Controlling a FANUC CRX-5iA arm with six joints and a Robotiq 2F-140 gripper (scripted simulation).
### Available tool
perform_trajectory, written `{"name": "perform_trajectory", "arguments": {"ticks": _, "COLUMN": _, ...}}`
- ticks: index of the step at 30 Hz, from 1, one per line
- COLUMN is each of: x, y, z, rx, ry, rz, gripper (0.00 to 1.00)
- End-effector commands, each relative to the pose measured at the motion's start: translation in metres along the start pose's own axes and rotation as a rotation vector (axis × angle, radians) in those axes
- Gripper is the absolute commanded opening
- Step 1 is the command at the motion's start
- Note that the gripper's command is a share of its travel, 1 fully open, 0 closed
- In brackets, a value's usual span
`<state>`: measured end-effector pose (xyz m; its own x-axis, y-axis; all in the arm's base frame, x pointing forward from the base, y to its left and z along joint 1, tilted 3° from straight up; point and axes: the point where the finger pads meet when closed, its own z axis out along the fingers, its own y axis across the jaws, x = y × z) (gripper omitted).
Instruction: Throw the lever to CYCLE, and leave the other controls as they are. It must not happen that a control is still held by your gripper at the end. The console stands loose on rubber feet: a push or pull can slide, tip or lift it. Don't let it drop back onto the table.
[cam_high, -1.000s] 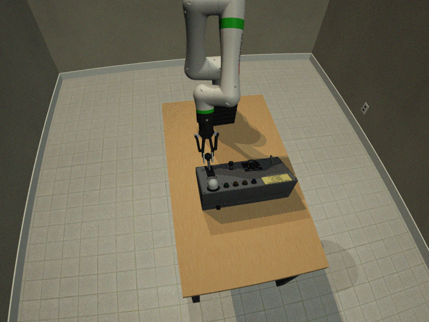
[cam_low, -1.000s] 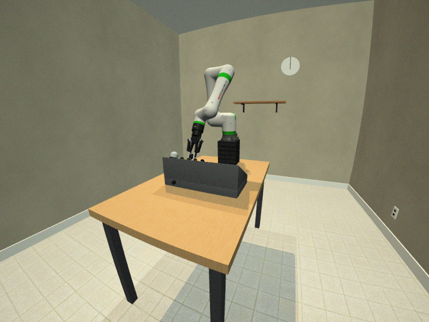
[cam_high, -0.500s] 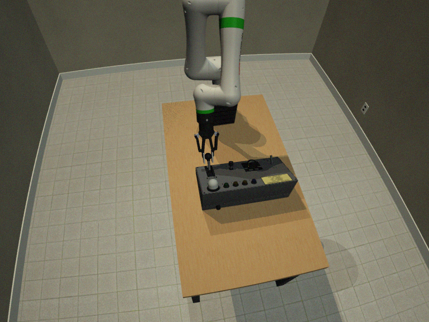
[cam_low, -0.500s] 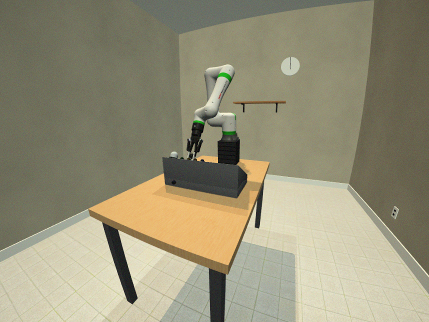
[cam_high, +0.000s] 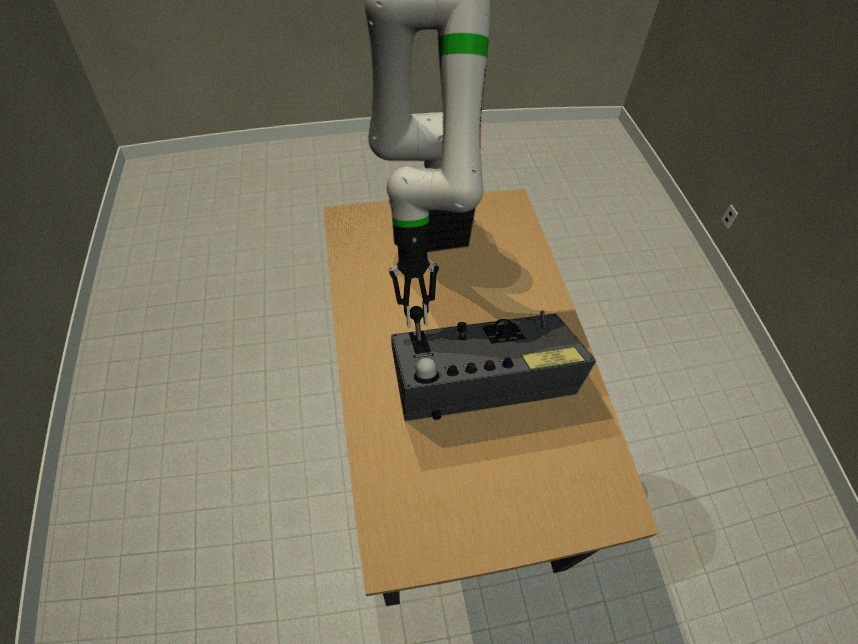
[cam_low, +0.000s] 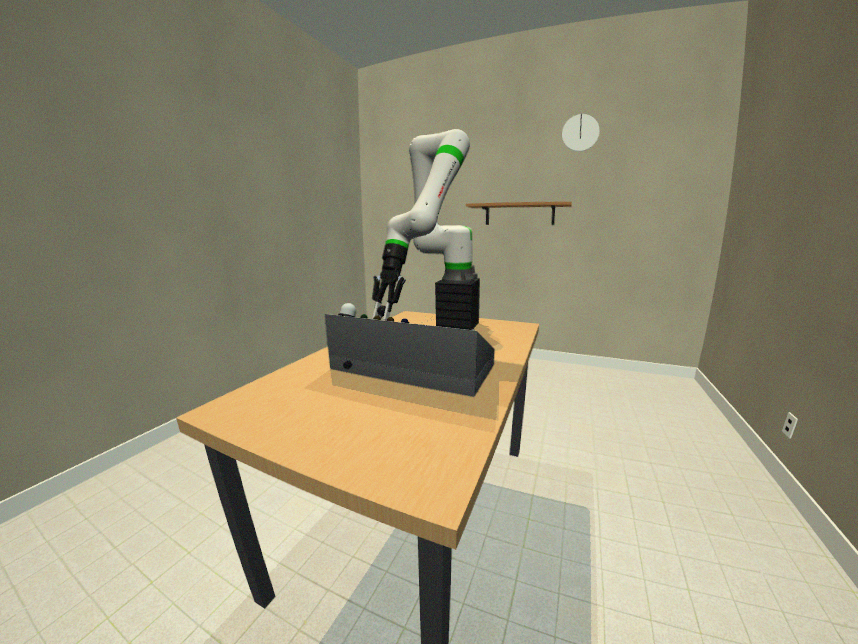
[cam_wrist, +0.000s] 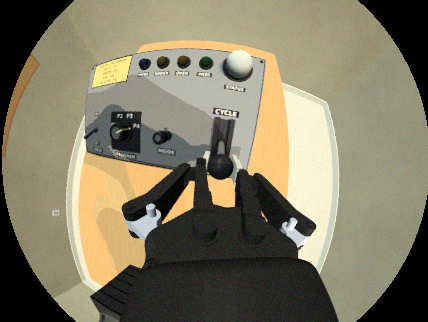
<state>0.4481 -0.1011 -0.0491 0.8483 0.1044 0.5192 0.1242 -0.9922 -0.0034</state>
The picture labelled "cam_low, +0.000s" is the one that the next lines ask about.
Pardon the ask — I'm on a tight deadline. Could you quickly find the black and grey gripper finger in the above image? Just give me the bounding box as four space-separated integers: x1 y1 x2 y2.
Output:
383 274 406 321
372 274 388 317

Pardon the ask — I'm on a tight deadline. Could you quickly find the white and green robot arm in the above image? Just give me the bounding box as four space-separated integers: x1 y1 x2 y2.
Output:
382 129 478 283

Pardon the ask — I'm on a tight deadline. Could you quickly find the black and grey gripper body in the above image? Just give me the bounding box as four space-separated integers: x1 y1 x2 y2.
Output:
380 259 402 285

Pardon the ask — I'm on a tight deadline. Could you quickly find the dark grey control console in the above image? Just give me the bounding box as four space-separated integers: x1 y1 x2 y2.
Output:
325 303 495 397

